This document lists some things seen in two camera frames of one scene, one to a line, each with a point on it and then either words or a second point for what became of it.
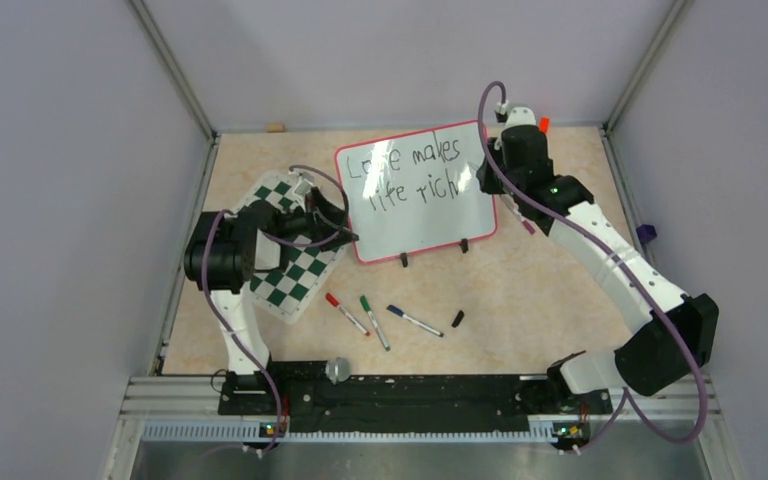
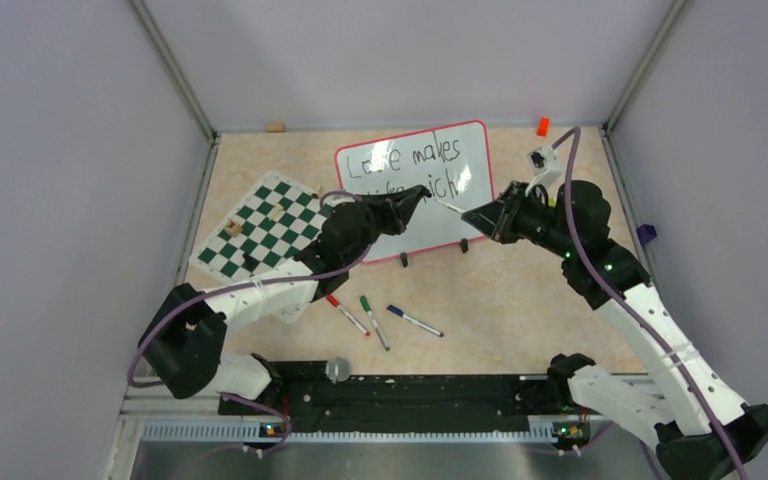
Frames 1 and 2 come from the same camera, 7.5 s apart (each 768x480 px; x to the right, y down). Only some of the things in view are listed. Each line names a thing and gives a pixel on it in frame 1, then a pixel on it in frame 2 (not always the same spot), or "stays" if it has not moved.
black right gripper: (488, 184) -> (498, 218)
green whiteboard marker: (364, 302) stays
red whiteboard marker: (330, 298) stays
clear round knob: (337, 370) stays
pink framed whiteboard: (415, 192) stays
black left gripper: (327, 209) -> (395, 219)
